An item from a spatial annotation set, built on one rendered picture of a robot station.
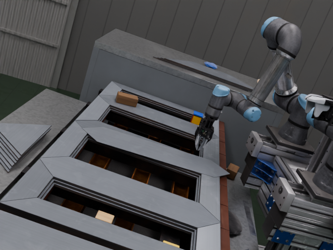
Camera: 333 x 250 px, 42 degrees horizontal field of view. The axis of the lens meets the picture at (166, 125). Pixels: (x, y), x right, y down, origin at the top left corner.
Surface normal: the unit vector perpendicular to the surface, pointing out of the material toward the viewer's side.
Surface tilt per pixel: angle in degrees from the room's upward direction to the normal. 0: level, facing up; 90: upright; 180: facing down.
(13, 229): 0
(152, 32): 90
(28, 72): 90
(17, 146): 0
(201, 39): 90
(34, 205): 0
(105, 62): 90
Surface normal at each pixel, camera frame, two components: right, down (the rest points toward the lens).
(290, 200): 0.06, 0.40
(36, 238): 0.32, -0.88
